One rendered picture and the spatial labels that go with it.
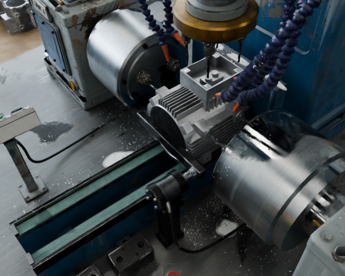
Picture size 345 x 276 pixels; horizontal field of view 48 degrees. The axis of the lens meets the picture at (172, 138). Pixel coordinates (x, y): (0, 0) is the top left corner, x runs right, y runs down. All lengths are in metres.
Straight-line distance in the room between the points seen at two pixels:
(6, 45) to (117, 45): 2.13
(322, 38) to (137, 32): 0.46
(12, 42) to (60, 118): 1.81
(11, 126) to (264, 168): 0.60
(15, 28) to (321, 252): 2.89
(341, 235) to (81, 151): 0.84
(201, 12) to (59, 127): 0.73
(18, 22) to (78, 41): 2.01
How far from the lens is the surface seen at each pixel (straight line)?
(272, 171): 0.75
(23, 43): 3.11
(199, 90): 0.91
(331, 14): 0.90
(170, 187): 0.83
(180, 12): 0.83
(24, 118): 1.01
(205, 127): 0.90
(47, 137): 1.33
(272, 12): 1.02
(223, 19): 0.80
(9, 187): 1.24
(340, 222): 0.69
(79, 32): 1.22
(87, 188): 1.01
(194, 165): 0.88
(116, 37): 1.08
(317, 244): 0.66
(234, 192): 0.79
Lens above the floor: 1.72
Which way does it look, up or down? 47 degrees down
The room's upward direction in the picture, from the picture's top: 2 degrees counter-clockwise
